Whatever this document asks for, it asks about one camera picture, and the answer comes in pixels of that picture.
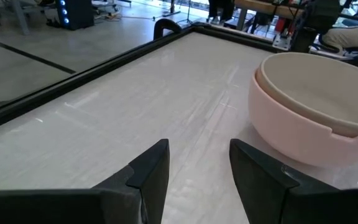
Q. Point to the black table frame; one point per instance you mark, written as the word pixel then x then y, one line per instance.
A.
pixel 73 84

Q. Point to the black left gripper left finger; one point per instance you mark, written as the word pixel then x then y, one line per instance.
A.
pixel 120 205

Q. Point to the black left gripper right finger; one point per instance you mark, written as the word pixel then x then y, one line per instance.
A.
pixel 275 199

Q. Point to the grey table leg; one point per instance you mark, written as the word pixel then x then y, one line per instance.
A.
pixel 20 18

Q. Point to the black tower with blue lights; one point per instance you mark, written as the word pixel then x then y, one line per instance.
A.
pixel 79 12

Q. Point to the wooden desk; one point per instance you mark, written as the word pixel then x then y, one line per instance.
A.
pixel 259 4

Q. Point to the person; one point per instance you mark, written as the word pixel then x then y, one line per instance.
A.
pixel 353 37
pixel 221 7

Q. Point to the beige bowl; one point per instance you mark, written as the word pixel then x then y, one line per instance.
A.
pixel 322 87

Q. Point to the black floor stand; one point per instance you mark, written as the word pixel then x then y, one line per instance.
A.
pixel 172 7

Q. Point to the large pink bowl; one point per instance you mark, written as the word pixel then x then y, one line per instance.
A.
pixel 291 137

